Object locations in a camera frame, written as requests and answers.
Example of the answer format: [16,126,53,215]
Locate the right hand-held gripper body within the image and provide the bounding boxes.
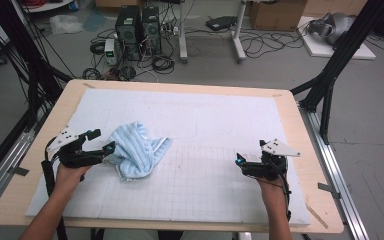
[240,138,301,181]

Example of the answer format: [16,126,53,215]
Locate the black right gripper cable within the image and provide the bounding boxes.
[272,165,293,222]

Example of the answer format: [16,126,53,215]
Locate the large cardboard box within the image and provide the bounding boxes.
[248,0,309,32]

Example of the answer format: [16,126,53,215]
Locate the grey robot head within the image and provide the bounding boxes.
[307,12,356,46]

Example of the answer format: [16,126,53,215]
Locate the black flat device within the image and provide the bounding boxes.
[205,15,238,32]

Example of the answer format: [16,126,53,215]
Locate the white floor board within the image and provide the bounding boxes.
[297,15,377,61]

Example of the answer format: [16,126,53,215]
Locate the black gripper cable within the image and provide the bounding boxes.
[272,165,293,222]
[41,136,68,240]

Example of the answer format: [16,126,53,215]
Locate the white foam mat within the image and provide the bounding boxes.
[25,88,312,226]

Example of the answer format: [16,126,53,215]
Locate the light blue striped towel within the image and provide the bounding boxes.
[104,120,173,182]

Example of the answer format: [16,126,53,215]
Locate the black tape strip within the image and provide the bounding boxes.
[317,182,342,200]
[7,165,30,177]

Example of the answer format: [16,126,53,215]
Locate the clear plastic bag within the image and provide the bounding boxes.
[49,14,85,36]

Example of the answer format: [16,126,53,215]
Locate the person's left hand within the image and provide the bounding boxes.
[53,163,93,198]

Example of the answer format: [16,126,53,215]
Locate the white desk leg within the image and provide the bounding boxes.
[231,0,248,63]
[177,0,190,64]

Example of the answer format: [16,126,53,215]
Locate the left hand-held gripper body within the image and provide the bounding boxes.
[45,128,108,169]

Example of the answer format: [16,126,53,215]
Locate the person's right hand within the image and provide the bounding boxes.
[256,178,289,213]

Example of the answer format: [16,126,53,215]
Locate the small black computer tower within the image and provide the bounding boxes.
[141,5,163,56]

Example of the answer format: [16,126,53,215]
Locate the aluminium rail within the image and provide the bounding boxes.
[0,109,45,218]
[299,106,370,240]

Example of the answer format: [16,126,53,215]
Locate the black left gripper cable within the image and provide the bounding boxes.
[41,136,68,240]

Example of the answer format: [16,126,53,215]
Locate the large black computer tower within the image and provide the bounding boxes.
[115,4,143,62]

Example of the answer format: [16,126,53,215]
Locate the coiled black cable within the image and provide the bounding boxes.
[151,54,176,75]

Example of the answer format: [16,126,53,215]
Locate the black metal frame stand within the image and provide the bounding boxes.
[0,0,75,132]
[289,0,384,145]

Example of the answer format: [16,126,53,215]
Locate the white power supply unit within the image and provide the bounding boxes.
[103,38,118,66]

